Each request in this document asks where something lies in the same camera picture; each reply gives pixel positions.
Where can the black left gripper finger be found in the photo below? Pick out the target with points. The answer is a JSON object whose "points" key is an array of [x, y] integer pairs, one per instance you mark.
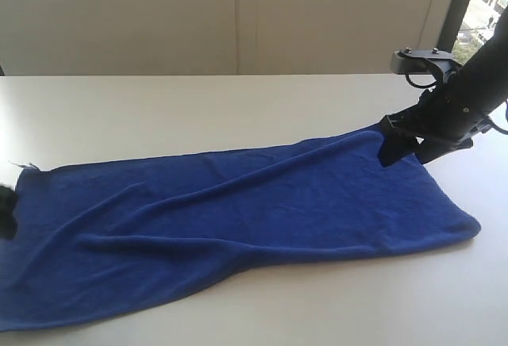
{"points": [[8, 202]]}

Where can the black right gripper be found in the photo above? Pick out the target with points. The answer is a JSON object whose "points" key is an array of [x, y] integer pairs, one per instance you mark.
{"points": [[443, 121]]}

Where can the blue terry towel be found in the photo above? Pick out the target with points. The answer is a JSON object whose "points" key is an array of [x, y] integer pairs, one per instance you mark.
{"points": [[99, 240]]}

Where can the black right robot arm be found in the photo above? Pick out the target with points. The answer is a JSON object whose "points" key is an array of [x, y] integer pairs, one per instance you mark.
{"points": [[487, 65]]}

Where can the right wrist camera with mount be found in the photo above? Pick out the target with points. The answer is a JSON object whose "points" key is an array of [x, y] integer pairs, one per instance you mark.
{"points": [[437, 63]]}

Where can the dark window frame post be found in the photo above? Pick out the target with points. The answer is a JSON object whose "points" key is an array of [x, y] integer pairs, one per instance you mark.
{"points": [[442, 24]]}

